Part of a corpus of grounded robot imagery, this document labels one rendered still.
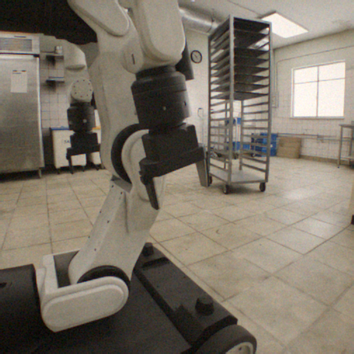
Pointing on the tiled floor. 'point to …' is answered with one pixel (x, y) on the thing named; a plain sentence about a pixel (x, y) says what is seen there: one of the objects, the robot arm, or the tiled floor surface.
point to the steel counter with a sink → (341, 142)
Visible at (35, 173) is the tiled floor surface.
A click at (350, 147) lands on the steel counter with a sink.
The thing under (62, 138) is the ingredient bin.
